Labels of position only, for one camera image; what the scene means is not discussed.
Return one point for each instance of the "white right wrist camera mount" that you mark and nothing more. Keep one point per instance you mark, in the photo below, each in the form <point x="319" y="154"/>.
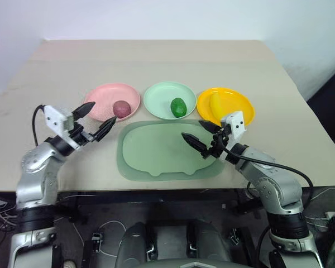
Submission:
<point x="236" y="125"/>

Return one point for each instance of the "dark grey rounded shape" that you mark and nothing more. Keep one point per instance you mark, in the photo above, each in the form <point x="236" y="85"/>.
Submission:
<point x="135" y="245"/>
<point x="209" y="243"/>

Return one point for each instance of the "black table frame bar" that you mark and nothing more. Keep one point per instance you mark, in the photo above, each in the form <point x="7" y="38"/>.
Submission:
<point x="156" y="195"/>

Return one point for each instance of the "purple round fruit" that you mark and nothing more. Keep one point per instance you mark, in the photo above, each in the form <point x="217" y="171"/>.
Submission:
<point x="121" y="109"/>

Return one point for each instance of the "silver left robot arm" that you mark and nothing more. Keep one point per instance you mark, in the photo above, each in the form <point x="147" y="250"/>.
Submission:
<point x="35" y="170"/>

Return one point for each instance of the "pink plate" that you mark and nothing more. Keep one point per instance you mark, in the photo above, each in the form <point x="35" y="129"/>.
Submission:
<point x="110" y="92"/>

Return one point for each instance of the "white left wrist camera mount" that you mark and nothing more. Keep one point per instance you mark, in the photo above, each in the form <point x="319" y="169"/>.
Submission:
<point x="56" y="118"/>

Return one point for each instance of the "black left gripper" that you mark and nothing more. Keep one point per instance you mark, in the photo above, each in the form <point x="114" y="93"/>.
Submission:
<point x="82" y="136"/>

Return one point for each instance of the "light green plate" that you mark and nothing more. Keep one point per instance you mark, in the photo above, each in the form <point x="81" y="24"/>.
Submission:
<point x="159" y="97"/>

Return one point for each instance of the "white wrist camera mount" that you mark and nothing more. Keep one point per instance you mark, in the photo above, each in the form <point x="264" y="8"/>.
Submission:
<point x="236" y="125"/>
<point x="56" y="118"/>

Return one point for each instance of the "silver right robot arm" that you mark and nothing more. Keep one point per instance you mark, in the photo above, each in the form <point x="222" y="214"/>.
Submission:
<point x="279" y="187"/>

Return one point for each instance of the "translucent green tray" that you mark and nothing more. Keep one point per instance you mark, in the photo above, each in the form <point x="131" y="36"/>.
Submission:
<point x="156" y="150"/>

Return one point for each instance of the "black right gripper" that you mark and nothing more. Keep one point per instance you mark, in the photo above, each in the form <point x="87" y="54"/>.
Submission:
<point x="219" y="145"/>

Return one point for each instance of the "yellow plate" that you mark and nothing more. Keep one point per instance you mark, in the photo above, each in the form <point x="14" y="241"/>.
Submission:
<point x="240" y="103"/>

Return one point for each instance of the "yellow banana piece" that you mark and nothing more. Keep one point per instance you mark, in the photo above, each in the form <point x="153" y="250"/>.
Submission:
<point x="216" y="106"/>

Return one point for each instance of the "green oval fruit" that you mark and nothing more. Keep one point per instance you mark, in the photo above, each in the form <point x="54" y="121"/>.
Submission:
<point x="178" y="107"/>

